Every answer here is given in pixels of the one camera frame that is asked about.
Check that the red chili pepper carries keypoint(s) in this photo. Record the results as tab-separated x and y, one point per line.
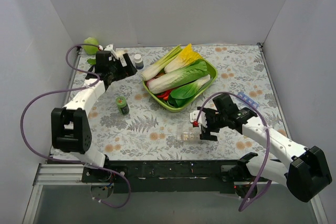
165	95

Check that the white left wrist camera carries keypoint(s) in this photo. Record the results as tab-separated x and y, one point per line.
113	56

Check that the clear weekly pill organizer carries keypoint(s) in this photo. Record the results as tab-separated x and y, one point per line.
190	135

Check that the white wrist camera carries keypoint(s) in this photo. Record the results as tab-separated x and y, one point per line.
198	118
113	56

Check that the white pill bottle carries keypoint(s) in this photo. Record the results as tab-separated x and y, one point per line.
138	60

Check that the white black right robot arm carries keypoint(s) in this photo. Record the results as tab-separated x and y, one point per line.
304	171

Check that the green round cabbage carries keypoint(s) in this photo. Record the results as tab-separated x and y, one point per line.
91	46

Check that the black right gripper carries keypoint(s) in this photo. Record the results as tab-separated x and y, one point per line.
208	123

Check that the lime green vegetable tray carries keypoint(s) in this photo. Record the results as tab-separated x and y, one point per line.
175	105

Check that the blue pill organizer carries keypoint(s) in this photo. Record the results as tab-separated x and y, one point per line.
248	100

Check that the green bok choy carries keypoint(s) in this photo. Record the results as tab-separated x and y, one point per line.
191	89

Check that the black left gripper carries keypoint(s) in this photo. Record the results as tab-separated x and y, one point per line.
122	64

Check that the floral patterned table mat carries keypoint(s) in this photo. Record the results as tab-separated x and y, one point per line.
128	123

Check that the white radish with leaves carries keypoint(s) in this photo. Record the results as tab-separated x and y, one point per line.
92	61

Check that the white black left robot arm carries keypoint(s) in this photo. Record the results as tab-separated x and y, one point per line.
70	128

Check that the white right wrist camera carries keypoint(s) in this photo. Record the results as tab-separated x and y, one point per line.
198	118

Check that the green leek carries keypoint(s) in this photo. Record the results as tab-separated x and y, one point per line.
152	70

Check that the green napa cabbage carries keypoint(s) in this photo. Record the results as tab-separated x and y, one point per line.
178	77

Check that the yellow napa cabbage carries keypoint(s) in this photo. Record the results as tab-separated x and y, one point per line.
186	57

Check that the green pill bottle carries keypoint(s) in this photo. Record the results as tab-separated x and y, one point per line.
122	105

